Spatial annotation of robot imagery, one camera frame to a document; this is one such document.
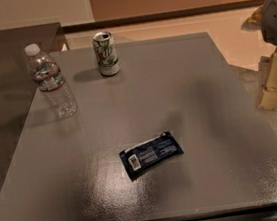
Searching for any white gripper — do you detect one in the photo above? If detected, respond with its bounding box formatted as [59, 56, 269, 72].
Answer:
[241, 0, 277, 111]

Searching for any clear plastic water bottle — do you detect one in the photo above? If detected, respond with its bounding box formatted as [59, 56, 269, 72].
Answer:
[24, 44, 78, 119]

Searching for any green white soda can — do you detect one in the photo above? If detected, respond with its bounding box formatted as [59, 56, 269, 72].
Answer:
[92, 32, 120, 76]

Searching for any dark blue snack packet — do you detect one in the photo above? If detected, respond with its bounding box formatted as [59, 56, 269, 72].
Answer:
[119, 131, 184, 180]

